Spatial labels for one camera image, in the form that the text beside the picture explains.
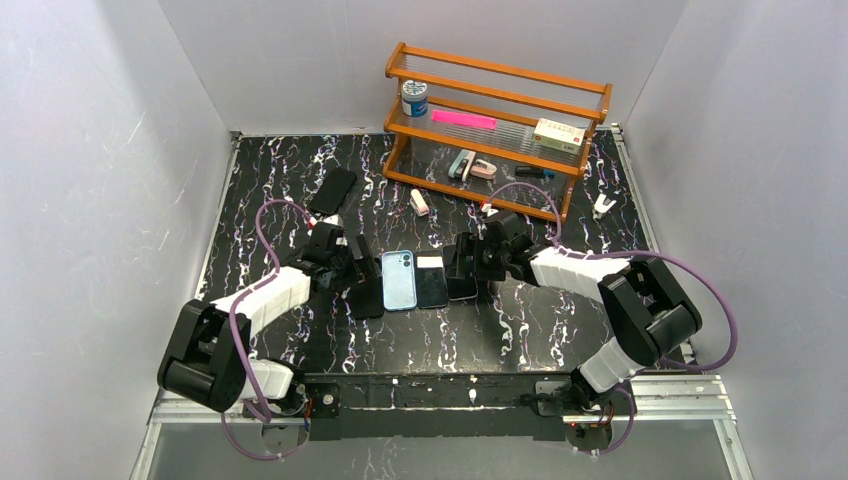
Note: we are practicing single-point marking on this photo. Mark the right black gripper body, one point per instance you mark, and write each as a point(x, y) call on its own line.
point(472, 260)

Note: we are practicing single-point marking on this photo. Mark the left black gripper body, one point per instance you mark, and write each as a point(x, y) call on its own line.
point(351, 270)

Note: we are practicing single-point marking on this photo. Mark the black phone case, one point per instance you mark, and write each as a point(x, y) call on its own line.
point(366, 299)

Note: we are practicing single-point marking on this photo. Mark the light blue phone case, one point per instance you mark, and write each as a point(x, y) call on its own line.
point(398, 281)

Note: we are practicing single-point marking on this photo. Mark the phone with black screen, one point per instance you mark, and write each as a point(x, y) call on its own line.
point(431, 287)

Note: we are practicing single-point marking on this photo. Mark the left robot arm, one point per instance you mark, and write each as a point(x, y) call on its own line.
point(207, 360)

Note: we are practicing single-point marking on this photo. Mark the small pink stapler on table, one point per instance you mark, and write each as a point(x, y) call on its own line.
point(418, 203)

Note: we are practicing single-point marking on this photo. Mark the pink white stapler on shelf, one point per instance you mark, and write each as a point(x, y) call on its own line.
point(483, 170)

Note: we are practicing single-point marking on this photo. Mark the black blue marker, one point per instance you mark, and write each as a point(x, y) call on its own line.
point(525, 171)

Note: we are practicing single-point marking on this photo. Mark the teal white stapler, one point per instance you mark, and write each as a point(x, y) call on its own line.
point(459, 169)

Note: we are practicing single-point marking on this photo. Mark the orange wooden two-tier shelf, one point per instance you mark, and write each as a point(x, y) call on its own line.
point(517, 97)

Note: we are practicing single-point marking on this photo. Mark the white staple remover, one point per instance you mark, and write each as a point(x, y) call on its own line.
point(602, 206)

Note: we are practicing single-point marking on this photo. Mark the white red cardboard box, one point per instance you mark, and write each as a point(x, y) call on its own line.
point(559, 136)

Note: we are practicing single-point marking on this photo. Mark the pink flat ruler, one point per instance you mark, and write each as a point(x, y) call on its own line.
point(464, 119)

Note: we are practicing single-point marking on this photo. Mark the blue white round jar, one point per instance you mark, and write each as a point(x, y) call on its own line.
point(414, 98)

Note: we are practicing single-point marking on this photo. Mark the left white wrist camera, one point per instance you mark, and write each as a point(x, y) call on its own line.
point(334, 220)

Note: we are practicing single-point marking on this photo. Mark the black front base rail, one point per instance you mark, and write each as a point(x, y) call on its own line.
point(348, 406)

